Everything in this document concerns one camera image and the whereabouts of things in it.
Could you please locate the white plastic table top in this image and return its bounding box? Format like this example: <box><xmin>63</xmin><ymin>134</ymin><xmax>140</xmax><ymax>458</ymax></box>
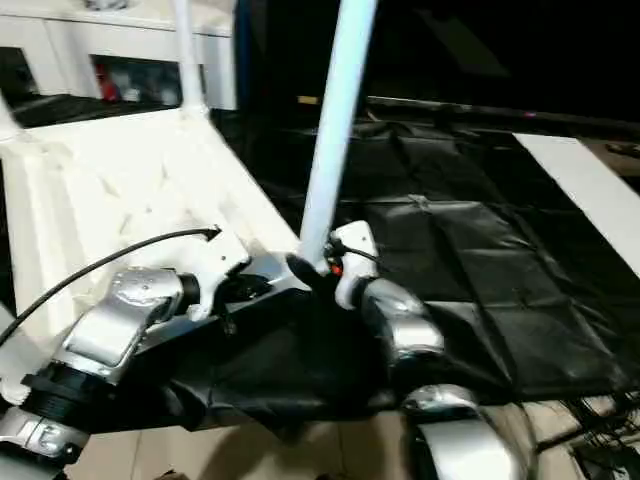
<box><xmin>0</xmin><ymin>104</ymin><xmax>327</xmax><ymax>406</ymax></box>

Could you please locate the black plastic mat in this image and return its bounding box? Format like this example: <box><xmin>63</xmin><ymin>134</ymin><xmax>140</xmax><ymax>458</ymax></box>
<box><xmin>0</xmin><ymin>88</ymin><xmax>640</xmax><ymax>433</ymax></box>

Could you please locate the long black bar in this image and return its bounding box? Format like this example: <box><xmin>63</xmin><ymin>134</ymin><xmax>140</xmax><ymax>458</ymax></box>
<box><xmin>365</xmin><ymin>95</ymin><xmax>640</xmax><ymax>133</ymax></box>

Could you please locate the red bottle in cabinet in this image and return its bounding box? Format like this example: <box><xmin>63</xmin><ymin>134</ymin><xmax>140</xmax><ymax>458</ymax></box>
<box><xmin>98</xmin><ymin>66</ymin><xmax>116</xmax><ymax>101</ymax></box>

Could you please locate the white cabinet with glass doors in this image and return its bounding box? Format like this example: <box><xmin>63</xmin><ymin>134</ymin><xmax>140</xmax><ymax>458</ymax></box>
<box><xmin>0</xmin><ymin>0</ymin><xmax>241</xmax><ymax>109</ymax></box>

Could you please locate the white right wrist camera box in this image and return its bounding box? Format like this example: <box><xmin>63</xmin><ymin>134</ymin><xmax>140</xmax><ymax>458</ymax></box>
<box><xmin>327</xmin><ymin>221</ymin><xmax>380</xmax><ymax>310</ymax></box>

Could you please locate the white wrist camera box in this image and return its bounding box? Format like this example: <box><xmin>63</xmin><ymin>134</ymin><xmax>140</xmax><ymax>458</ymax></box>
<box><xmin>327</xmin><ymin>221</ymin><xmax>380</xmax><ymax>310</ymax></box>
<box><xmin>188</xmin><ymin>232</ymin><xmax>253</xmax><ymax>321</ymax></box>

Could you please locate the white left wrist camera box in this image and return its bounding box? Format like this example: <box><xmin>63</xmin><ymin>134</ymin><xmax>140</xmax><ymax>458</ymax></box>
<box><xmin>188</xmin><ymin>232</ymin><xmax>253</xmax><ymax>321</ymax></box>

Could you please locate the black left camera cable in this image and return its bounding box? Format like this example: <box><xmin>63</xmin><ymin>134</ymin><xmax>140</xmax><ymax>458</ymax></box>
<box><xmin>0</xmin><ymin>227</ymin><xmax>224</xmax><ymax>347</ymax></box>

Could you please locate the black floor cable bundle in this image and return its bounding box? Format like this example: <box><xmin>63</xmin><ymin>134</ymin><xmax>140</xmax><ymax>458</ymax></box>
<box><xmin>535</xmin><ymin>392</ymin><xmax>640</xmax><ymax>480</ymax></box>

